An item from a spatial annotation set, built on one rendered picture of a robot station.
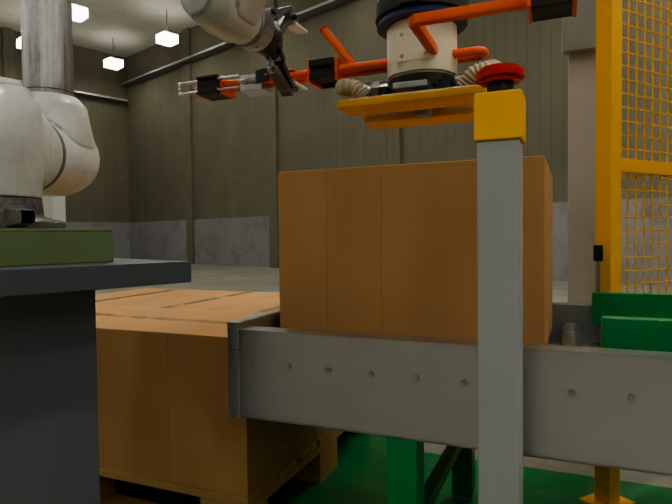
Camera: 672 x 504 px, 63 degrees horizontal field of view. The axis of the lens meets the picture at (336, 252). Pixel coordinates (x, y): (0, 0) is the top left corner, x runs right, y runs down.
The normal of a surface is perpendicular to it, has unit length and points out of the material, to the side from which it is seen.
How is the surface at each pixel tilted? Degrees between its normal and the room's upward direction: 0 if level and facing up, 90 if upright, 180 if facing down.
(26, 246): 90
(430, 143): 90
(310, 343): 90
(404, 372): 90
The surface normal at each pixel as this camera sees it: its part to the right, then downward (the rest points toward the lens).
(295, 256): -0.40, 0.04
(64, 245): 0.74, 0.01
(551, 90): -0.67, 0.03
